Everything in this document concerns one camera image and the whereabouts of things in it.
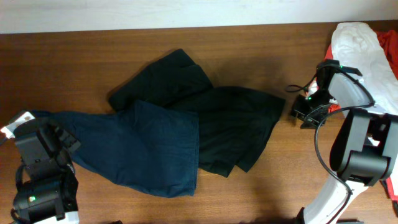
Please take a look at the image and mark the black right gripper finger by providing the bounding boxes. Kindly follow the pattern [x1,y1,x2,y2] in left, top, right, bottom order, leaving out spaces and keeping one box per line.
[300,104,331,129]
[290,95,311,120]

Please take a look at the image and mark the black shorts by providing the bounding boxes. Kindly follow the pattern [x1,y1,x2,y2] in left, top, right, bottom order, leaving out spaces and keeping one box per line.
[108,49,285,177]

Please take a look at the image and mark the navy blue shorts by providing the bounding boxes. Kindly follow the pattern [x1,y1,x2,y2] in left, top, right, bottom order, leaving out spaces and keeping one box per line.
[33,100,199,198]

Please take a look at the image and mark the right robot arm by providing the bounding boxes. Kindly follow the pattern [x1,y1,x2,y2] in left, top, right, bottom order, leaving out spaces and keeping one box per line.
[285,59,397,223]

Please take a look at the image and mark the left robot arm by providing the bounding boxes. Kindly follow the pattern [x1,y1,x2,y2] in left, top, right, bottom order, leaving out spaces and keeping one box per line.
[11,118,81,223]

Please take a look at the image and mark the white garment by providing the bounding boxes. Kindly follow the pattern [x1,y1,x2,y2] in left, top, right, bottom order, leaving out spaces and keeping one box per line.
[331,22,397,115]

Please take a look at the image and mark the red garment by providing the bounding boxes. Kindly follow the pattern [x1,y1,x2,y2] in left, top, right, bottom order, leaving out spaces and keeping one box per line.
[323,30,398,203]

